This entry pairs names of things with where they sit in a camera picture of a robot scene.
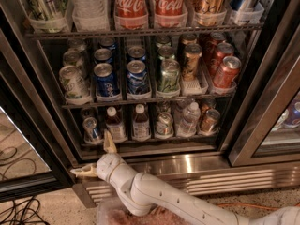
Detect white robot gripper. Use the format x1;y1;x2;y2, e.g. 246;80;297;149
70;129;126;184

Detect blue silver redbull can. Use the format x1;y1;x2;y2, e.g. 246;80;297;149
82;117;102;142

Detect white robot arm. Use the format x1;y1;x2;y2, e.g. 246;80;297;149
71;130;300;225

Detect silver green can bottom shelf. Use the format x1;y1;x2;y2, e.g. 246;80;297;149
155;112;173;137

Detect open glass fridge door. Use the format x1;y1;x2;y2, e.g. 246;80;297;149
0;78;74;203

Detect blue pepsi can front left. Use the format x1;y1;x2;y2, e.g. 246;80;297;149
94;63;120;98

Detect blue pepsi can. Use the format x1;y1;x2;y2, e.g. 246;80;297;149
127;60;150;95
94;63;120;98

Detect white green can front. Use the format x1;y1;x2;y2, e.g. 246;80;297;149
59;65;89;99

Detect blue pepsi can front right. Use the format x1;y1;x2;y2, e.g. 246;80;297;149
127;60;150;95

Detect clear water bottle bottom shelf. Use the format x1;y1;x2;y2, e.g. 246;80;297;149
176;102;201;137

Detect clear water bottle shelf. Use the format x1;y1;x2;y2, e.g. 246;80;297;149
71;0;108;30
176;102;201;137

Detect green can front middle shelf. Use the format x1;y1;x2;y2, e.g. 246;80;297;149
157;59;180;93

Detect copper can bottom shelf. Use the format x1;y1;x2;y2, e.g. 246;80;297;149
200;109;220;133

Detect gold brown can front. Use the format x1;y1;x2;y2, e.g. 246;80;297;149
182;43;203;81

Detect red coke can front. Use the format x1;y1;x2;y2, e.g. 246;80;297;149
213;56;241;88

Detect red coke can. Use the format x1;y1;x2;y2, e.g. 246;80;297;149
208;42;234;77
213;56;241;88

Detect clear water bottle top shelf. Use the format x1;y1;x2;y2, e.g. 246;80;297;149
71;0;108;30

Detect red coke can middle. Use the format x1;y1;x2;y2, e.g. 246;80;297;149
208;42;234;77

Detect green tall can top shelf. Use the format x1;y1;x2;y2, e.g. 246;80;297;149
27;0;68;21

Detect closed right fridge door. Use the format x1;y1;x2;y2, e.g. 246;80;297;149
224;0;300;167

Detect gold tall can top shelf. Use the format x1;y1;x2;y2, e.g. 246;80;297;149
189;0;225;26

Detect blue can behind right door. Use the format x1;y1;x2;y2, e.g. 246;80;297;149
283;100;300;128

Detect brown tea bottle left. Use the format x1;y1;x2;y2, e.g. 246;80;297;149
106;106;127;143

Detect brown tea bottle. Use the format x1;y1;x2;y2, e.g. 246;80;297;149
132;104;151;141
106;106;127;143

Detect brown tea bottle right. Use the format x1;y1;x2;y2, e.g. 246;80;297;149
132;104;151;141

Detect clear plastic bin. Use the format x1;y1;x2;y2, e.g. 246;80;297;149
97;198;190;225

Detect large coca-cola bottle left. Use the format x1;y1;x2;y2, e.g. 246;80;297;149
115;0;145;18

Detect large coca-cola bottle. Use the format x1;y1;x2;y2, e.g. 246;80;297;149
115;0;145;18
150;0;186;17

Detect large coca-cola bottle right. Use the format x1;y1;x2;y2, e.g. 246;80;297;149
150;0;186;17

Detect black cables on floor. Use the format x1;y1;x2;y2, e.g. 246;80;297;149
0;197;51;225

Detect orange power cable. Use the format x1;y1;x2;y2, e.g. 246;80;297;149
215;201;300;212

